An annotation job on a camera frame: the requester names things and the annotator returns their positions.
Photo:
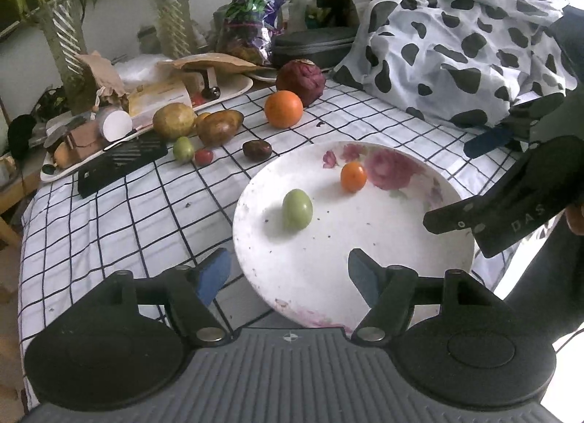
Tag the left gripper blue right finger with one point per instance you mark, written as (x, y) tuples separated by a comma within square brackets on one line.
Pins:
[(392, 294)]

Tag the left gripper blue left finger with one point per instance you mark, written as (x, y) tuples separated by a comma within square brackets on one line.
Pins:
[(186, 293)]

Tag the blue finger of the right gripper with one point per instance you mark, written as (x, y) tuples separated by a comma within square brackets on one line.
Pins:
[(498, 137)]

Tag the small orange tangerine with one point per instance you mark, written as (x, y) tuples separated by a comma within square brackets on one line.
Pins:
[(353, 177)]

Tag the small green fruit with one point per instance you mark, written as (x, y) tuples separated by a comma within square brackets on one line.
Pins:
[(297, 210)]

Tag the person's right hand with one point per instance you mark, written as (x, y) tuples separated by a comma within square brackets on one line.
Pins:
[(574, 215)]

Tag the checkered white tablecloth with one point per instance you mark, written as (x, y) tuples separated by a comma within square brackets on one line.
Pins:
[(167, 214)]

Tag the white floral plate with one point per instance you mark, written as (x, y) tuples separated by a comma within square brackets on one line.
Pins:
[(304, 275)]

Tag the cow print cloth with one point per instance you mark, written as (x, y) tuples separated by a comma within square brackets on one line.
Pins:
[(466, 62)]

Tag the red cherry tomato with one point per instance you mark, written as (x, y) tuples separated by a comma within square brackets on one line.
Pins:
[(203, 157)]

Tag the green jujube fruit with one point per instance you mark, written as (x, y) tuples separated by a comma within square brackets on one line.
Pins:
[(183, 150)]

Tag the black flat device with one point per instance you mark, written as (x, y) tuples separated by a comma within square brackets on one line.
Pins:
[(119, 161)]

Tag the dark passion fruit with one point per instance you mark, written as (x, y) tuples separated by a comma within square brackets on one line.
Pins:
[(257, 150)]

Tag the brown-green mango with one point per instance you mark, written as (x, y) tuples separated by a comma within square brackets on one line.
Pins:
[(216, 129)]

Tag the yellow-green round pear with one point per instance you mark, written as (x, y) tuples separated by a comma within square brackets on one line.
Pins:
[(174, 120)]

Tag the brown leather pouch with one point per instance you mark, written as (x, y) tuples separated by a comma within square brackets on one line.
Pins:
[(84, 141)]

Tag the white round jar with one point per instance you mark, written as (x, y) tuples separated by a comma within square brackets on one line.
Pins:
[(114, 123)]

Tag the white serving tray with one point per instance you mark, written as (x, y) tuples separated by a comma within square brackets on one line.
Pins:
[(230, 86)]

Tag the dark grey zip case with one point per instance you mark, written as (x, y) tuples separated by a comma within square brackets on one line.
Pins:
[(325, 47)]

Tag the yellow white box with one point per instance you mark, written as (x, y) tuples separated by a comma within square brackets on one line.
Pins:
[(146, 99)]

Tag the large orange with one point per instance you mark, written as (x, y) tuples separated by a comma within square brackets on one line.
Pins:
[(283, 109)]

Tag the crumpled brown paper bag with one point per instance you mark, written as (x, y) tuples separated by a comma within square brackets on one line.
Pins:
[(109, 85)]

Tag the brown paper envelope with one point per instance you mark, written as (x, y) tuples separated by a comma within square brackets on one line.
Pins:
[(221, 62)]

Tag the purple snack bag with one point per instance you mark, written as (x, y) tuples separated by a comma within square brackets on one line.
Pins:
[(247, 30)]

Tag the left glass vase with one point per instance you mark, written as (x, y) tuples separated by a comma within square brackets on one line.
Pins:
[(61, 23)]

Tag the glass vase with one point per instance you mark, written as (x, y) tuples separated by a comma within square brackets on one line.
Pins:
[(61, 23), (174, 28)]

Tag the middle glass vase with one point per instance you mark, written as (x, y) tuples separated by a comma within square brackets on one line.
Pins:
[(174, 28)]

